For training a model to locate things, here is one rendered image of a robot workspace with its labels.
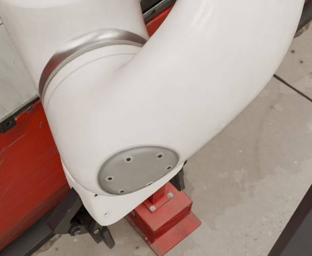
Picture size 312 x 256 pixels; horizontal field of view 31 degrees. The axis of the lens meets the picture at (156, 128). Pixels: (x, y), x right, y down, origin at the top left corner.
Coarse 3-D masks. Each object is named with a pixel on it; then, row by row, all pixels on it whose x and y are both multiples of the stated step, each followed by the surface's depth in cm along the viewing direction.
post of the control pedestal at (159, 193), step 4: (164, 184) 182; (160, 188) 182; (164, 188) 185; (156, 192) 182; (160, 192) 185; (164, 192) 187; (152, 196) 184; (156, 196) 185; (160, 196) 188; (152, 200) 186; (156, 200) 188
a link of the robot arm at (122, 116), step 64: (192, 0) 26; (256, 0) 27; (64, 64) 31; (128, 64) 28; (192, 64) 26; (256, 64) 28; (64, 128) 30; (128, 128) 28; (192, 128) 29; (128, 192) 32
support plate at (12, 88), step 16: (0, 32) 111; (0, 48) 109; (0, 64) 107; (16, 64) 107; (0, 80) 105; (16, 80) 105; (0, 96) 103; (16, 96) 103; (32, 96) 103; (0, 112) 101
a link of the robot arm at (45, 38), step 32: (0, 0) 30; (32, 0) 29; (64, 0) 29; (96, 0) 30; (128, 0) 32; (32, 32) 31; (64, 32) 31; (96, 32) 31; (128, 32) 32; (32, 64) 33
